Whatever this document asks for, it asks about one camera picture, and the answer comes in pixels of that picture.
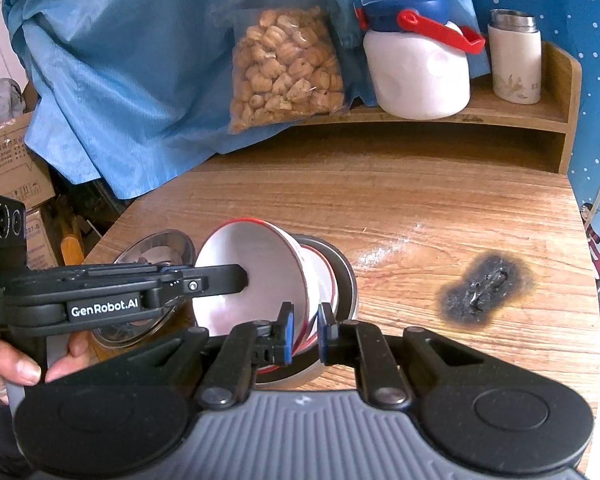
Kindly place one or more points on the stainless steel bowl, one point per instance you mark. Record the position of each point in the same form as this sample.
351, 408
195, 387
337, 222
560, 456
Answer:
349, 280

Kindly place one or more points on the blue cloth garment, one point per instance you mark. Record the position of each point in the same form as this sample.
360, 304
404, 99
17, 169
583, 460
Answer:
130, 75

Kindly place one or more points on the small cardboard box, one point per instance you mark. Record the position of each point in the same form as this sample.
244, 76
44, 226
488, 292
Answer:
40, 240

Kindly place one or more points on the blue starry wall poster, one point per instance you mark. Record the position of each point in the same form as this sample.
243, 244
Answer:
595, 60

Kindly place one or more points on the white bottle with blue lid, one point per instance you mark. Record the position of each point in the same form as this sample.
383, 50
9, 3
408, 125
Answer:
415, 75

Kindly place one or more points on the wooden desk shelf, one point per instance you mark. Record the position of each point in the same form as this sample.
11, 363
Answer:
530, 116

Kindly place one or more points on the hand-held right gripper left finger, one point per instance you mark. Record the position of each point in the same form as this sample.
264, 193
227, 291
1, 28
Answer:
290, 332

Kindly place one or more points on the stainless steel plate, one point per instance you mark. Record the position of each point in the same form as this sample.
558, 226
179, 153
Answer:
155, 246

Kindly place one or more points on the person's left hand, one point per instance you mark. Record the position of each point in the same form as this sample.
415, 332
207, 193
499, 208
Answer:
10, 362

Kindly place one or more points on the white bowl with red rim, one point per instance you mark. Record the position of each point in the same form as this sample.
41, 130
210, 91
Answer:
330, 285
260, 255

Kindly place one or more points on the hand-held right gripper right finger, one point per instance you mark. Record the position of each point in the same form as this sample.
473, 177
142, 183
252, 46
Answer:
323, 332

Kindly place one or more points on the clear bag of snacks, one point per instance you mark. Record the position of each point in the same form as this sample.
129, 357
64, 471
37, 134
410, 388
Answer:
285, 70

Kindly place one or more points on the grey bundle on boxes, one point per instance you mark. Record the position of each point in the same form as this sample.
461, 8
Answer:
5, 97

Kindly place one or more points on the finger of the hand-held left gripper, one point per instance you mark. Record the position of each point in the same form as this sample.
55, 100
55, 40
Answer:
125, 270
215, 280

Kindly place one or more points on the large cardboard box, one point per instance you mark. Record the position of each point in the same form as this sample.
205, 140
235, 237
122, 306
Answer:
10, 165

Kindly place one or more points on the white thermos cup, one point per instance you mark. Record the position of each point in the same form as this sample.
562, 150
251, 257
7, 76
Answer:
515, 60

